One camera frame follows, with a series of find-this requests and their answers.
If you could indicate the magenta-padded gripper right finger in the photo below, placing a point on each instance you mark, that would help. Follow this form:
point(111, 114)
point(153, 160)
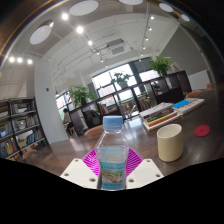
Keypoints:
point(145, 172)

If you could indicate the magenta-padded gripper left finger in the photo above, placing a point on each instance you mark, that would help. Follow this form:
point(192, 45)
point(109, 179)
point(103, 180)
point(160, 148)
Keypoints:
point(78, 173)

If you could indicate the clear water bottle blue cap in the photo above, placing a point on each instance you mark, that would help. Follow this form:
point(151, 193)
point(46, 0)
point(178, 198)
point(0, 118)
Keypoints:
point(112, 160)

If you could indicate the cream ceramic mug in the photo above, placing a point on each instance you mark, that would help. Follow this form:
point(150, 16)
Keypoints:
point(170, 145)

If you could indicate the orange chairs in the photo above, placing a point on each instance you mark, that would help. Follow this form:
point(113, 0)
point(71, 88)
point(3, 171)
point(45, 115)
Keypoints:
point(94, 130)

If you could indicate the person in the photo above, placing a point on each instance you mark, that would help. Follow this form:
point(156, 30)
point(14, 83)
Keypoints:
point(67, 119)

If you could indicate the stack of books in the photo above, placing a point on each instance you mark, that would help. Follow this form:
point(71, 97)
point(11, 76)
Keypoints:
point(160, 116)

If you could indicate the flat round red coaster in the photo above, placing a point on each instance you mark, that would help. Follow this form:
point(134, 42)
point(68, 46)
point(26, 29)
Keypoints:
point(202, 130)

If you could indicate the tall dark bookshelf with books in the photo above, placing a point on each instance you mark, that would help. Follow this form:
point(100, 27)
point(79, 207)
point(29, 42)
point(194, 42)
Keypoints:
point(20, 128)

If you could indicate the green potted plant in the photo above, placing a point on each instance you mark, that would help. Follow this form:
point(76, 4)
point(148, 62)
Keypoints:
point(81, 95)
point(161, 64)
point(120, 78)

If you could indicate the magazine with blue patch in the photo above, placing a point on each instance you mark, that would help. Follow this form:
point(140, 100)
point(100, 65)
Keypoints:
point(190, 106)

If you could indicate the low dark open shelf unit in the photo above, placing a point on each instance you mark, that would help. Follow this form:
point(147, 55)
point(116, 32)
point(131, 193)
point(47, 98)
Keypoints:
point(166, 93)

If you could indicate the white ceiling air conditioner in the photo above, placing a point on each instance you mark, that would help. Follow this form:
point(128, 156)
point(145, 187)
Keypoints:
point(117, 50)

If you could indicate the ceiling lights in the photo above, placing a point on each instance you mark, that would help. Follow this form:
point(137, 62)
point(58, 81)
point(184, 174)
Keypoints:
point(80, 29)

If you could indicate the white wall radiator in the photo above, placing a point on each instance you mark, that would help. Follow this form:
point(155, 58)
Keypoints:
point(199, 80)

